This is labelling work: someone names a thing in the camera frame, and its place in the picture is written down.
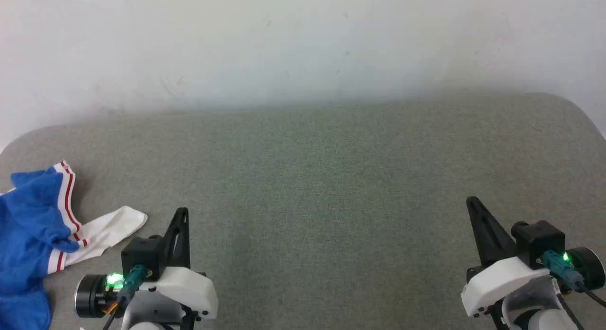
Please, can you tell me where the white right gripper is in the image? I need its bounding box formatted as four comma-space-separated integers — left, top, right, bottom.
462, 196, 550, 317

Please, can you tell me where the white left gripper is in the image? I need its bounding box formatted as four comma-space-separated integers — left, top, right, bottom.
137, 208, 219, 320

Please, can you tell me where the blue shirt with white sleeves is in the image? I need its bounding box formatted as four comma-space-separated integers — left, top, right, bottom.
0, 161, 148, 330

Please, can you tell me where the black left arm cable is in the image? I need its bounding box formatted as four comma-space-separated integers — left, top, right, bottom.
102, 265, 148, 330

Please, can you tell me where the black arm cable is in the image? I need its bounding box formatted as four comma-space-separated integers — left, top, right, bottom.
102, 265, 148, 330
540, 250, 606, 308

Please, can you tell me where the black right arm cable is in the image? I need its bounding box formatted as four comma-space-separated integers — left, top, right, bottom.
540, 250, 606, 308

